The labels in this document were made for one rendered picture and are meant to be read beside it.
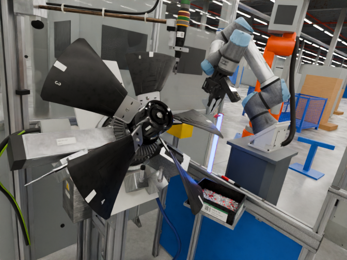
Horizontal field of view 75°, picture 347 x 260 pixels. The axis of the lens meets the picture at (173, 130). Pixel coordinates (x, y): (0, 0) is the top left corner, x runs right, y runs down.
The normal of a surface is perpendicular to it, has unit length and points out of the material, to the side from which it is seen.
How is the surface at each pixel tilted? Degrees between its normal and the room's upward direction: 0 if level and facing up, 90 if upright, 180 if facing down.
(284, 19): 90
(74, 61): 75
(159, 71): 40
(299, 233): 90
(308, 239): 90
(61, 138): 50
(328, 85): 90
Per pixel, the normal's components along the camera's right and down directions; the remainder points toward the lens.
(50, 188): 0.66, 0.31
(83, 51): 0.38, -0.02
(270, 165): -0.05, 0.29
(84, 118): 0.60, -0.37
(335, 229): -0.73, 0.10
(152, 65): 0.00, -0.52
